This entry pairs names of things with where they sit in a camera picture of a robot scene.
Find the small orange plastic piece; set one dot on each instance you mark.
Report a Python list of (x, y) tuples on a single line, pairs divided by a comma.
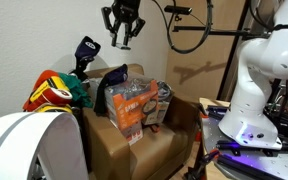
[(155, 128)]

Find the orange black bar clamp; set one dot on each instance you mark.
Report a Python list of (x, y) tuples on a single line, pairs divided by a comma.
[(204, 160), (202, 110)]

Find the black aluminium rail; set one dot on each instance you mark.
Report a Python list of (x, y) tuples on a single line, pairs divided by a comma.
[(227, 145)]

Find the black stereo camera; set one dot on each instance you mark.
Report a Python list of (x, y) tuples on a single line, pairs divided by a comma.
[(179, 10)]

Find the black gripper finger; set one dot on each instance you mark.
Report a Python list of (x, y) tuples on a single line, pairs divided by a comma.
[(114, 31), (134, 28)]

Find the metal breadboard robot table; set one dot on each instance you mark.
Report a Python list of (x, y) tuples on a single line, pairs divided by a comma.
[(284, 166)]

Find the black blue handheld tool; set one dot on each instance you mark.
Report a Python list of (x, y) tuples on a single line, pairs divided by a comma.
[(87, 48)]

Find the black controller equipment stack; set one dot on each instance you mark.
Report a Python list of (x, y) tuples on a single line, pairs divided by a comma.
[(284, 116)]

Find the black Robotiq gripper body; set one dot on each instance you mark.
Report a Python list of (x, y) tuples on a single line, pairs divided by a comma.
[(126, 10)]

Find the orange golf headcover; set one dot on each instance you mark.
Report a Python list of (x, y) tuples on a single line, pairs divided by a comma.
[(44, 76)]

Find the black camera boom stand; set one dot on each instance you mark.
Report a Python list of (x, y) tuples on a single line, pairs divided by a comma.
[(224, 32)]

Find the red white golf headcover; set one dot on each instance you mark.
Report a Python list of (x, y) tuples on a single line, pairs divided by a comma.
[(54, 96)]

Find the tall brown wooden panel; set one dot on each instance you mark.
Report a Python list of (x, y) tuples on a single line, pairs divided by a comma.
[(197, 73)]

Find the clear plastic bag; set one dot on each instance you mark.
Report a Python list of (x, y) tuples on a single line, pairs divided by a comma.
[(164, 100)]

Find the teal green golf headcover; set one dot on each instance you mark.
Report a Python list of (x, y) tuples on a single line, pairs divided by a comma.
[(79, 91)]

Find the purple golf headcover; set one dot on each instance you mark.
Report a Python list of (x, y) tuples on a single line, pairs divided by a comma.
[(115, 78)]

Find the cardboard box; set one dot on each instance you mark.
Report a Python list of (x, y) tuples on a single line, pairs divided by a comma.
[(157, 150)]

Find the white rectangular block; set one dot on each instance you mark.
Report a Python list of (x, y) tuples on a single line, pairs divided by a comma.
[(122, 46)]

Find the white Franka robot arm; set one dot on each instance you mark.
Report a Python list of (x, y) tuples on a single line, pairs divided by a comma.
[(250, 110)]

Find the orange snack bag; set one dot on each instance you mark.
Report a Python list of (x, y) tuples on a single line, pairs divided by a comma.
[(130, 106)]

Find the black mounting bracket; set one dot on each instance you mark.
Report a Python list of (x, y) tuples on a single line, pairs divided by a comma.
[(219, 111)]

